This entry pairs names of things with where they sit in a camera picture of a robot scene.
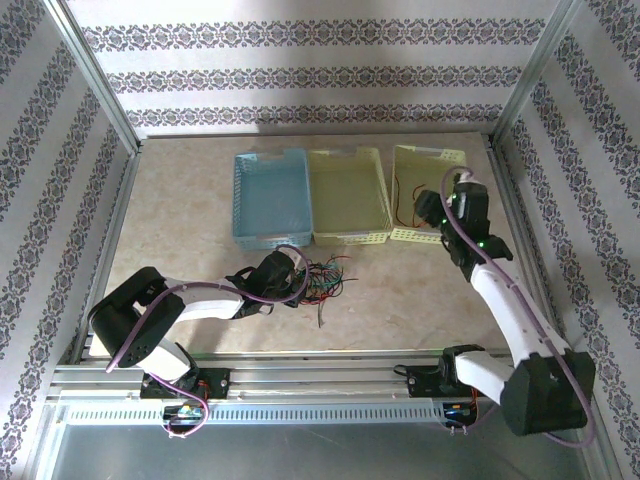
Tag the blue perforated plastic basket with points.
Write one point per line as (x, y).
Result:
(270, 200)

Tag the pale yellow perforated basket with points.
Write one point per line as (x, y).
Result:
(425, 170)
(345, 200)

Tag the grey steel plate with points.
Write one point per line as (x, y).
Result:
(300, 455)

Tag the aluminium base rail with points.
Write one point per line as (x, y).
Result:
(310, 375)

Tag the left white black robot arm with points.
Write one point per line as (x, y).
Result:
(210, 300)

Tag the aluminium side rail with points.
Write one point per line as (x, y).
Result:
(505, 180)
(120, 210)

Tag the aluminium corner post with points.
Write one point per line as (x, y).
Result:
(100, 85)
(530, 75)

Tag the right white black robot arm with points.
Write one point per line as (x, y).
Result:
(500, 310)

